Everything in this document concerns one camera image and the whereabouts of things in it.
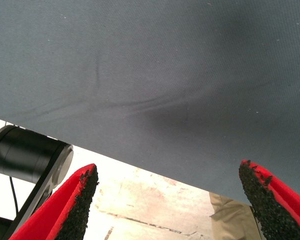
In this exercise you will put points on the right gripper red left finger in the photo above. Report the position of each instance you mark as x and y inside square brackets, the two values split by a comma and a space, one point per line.
[55, 212]

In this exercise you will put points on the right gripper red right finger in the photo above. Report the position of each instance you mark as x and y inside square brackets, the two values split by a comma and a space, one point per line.
[277, 205]

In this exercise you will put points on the person's beige trouser leg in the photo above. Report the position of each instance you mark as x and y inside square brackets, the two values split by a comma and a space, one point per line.
[235, 220]

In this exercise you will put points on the dark grey table cloth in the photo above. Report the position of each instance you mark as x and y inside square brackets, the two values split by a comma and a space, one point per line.
[150, 62]

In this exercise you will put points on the black frame with cylinder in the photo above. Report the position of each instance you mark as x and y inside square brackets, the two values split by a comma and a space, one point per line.
[22, 155]

